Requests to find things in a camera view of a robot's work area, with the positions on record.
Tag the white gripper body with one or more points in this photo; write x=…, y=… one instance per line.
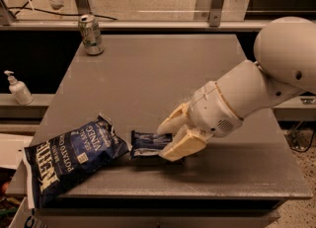
x=210, y=110

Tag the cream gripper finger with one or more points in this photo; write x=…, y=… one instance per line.
x=186, y=140
x=178, y=118

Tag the blue rxbar blueberry bar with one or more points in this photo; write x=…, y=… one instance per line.
x=148, y=144

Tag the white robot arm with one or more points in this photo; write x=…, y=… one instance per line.
x=285, y=67

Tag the blue kettle chip bag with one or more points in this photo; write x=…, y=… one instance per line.
x=65, y=161

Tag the green soda can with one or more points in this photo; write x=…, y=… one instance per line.
x=90, y=34

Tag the white pump dispenser bottle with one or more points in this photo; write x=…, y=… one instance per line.
x=18, y=89

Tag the white cardboard box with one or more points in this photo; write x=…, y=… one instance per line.
x=25, y=217

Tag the right metal glass bracket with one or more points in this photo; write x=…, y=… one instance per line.
x=215, y=12

